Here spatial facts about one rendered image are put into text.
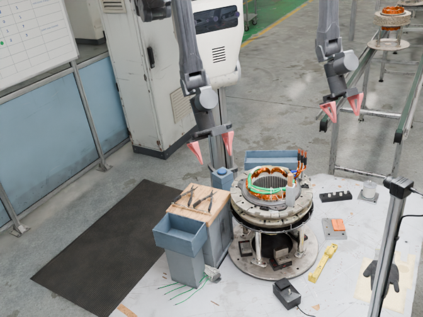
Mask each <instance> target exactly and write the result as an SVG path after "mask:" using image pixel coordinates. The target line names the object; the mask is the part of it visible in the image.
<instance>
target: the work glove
mask: <svg viewBox="0 0 423 317"><path fill-rule="evenodd" d="M379 254H380V249H375V258H374V259H373V261H372V262H371V263H370V264H369V266H367V268H366V269H365V271H364V272H363V276H364V277H369V276H370V277H371V291H372V290H373V283H374V279H375V274H376V268H377V263H378V257H379ZM395 255H396V254H395V253H394V256H393V262H392V267H391V271H390V276H389V280H388V285H387V288H386V293H385V294H386V295H387V293H388V289H389V286H390V284H391V285H393V286H394V290H395V292H397V293H398V292H400V289H399V285H398V282H399V270H398V267H397V265H396V263H395Z"/></svg>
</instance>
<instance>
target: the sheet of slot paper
mask: <svg viewBox="0 0 423 317"><path fill-rule="evenodd" d="M395 254H396V255H395V263H396V265H397V267H398V270H399V282H398V285H399V289H400V292H398V293H397V292H395V290H394V286H393V285H391V284H390V286H389V289H388V293H387V295H386V298H385V299H384V301H383V306H382V308H386V309H389V310H392V311H395V312H398V313H401V314H404V308H405V298H406V293H407V289H412V282H413V276H414V265H415V255H412V254H408V255H407V261H406V262H404V261H401V260H400V256H401V252H399V251H396V250H395ZM372 261H373V259H369V258H366V257H363V261H362V264H361V268H360V271H359V276H358V281H357V284H356V288H355V292H354V296H353V298H356V299H358V300H361V301H364V302H367V303H370V299H371V293H372V291H371V277H370V276H369V277H364V276H363V272H364V271H365V269H366V268H367V266H369V264H370V263H371V262H372Z"/></svg>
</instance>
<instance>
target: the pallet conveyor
mask: <svg viewBox="0 0 423 317"><path fill-rule="evenodd" d="M403 8H404V10H406V11H413V16H412V18H415V12H416V11H423V7H403ZM408 26H422V27H423V25H411V24H410V23H409V24H407V25H405V28H403V30H402V31H404V35H406V33H407V31H423V28H408ZM384 38H390V30H389V31H386V30H382V31H381V39H384ZM376 52H377V50H375V49H372V48H370V49H369V50H368V52H367V54H366V55H365V56H364V58H363V59H362V61H361V62H360V64H359V65H358V67H357V69H356V70H355V71H354V72H353V74H352V76H351V77H350V78H349V80H348V81H347V82H346V85H347V89H350V88H354V86H355V85H356V84H357V82H358V80H359V79H360V77H361V76H362V74H363V72H364V81H363V90H362V91H363V94H364V96H363V100H362V103H361V107H360V112H359V119H358V121H359V122H358V123H362V121H364V119H363V117H364V115H370V116H379V117H384V118H393V119H398V120H399V122H398V125H397V129H396V132H395V137H394V141H393V144H394V143H397V145H396V149H395V155H394V159H393V165H392V171H391V172H390V173H389V174H387V175H383V174H377V173H374V172H368V171H364V170H358V169H352V168H349V167H343V166H339V164H338V163H337V162H336V155H337V141H338V134H339V120H340V113H341V112H346V113H354V111H353V109H352V108H345V107H342V106H343V104H344V103H345V101H346V99H347V97H345V98H344V97H343V96H342V97H339V99H338V100H335V102H336V116H337V122H336V123H333V122H332V120H331V119H330V118H329V116H328V115H327V114H326V113H325V115H324V116H323V118H322V119H321V121H320V129H319V132H321V131H324V133H325V132H326V131H327V130H328V128H329V126H330V125H331V123H332V137H331V146H330V161H329V175H335V169H336V170H341V171H345V172H351V173H355V174H361V175H366V176H370V177H375V178H379V179H384V178H386V177H388V176H392V177H394V178H397V174H398V168H399V164H400V158H401V154H402V149H403V143H404V140H407V137H408V134H409V131H410V130H411V128H412V127H413V126H412V123H413V120H414V114H415V109H416V105H417V102H418V99H419V95H420V91H421V88H422V86H423V52H422V55H421V57H420V60H419V61H408V60H389V59H386V56H387V51H383V57H382V59H379V58H373V57H374V55H375V53H376ZM371 62H380V63H381V70H380V80H379V81H378V82H383V76H384V73H387V74H402V75H414V79H413V81H412V84H411V87H410V90H409V93H408V96H407V99H406V102H405V105H404V107H403V110H402V112H396V111H387V110H381V109H371V108H368V107H367V105H366V96H367V91H368V81H369V72H370V67H371ZM386 63H390V64H408V65H418V66H417V70H416V72H399V71H390V70H387V69H386V68H385V64H386Z"/></svg>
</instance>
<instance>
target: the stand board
mask: <svg viewBox="0 0 423 317"><path fill-rule="evenodd" d="M192 185H194V186H193V189H194V188H196V187H197V186H198V187H197V188H196V189H195V190H194V191H193V192H194V194H195V196H194V197H193V198H192V202H191V205H190V206H189V207H191V208H193V204H194V203H195V202H197V201H198V200H199V199H203V198H204V197H206V196H208V195H209V194H210V193H211V191H212V190H213V192H212V193H214V192H216V191H217V193H216V194H215V195H213V197H214V200H215V201H214V202H213V203H212V205H213V206H212V208H211V211H210V212H211V213H212V216H209V215H206V214H201V213H197V212H194V211H190V210H187V209H183V208H179V207H175V206H172V205H171V206H170V207H169V208H168V209H167V210H166V213H167V212H170V213H174V214H178V215H181V216H185V217H189V218H193V219H196V220H200V221H204V222H206V226H207V227H210V225H211V224H212V223H213V221H214V219H215V218H216V217H217V215H218V214H219V212H220V211H221V210H222V208H223V207H224V206H225V204H226V203H227V201H228V200H229V199H230V197H231V195H230V191H224V190H221V189H216V188H213V187H208V186H202V185H199V184H194V183H190V184H189V186H188V187H187V188H186V189H185V190H184V191H183V192H182V193H181V195H182V194H183V193H185V192H187V191H189V190H191V187H192ZM189 198H190V196H189V195H188V194H187V195H185V196H183V197H182V198H181V199H180V200H178V201H177V202H175V203H176V204H181V205H184V206H188V201H189ZM209 204H210V201H208V200H207V199H206V200H204V201H202V202H201V203H200V204H199V205H198V206H197V207H195V208H196V209H200V210H203V211H207V212H208V207H209Z"/></svg>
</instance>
